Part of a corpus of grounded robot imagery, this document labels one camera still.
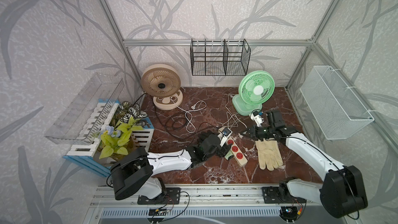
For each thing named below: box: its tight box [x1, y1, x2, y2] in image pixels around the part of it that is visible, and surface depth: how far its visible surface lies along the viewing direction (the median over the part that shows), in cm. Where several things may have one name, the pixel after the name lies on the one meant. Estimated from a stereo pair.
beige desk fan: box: [140, 63, 183, 111], surface depth 97 cm
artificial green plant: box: [98, 101, 151, 160], surface depth 71 cm
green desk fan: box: [231, 70, 276, 117], surface depth 91 cm
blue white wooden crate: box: [62, 99, 155, 178], surface depth 68 cm
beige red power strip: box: [225, 135, 249, 167], surface depth 86 cm
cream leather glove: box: [255, 138, 284, 172], surface depth 87 cm
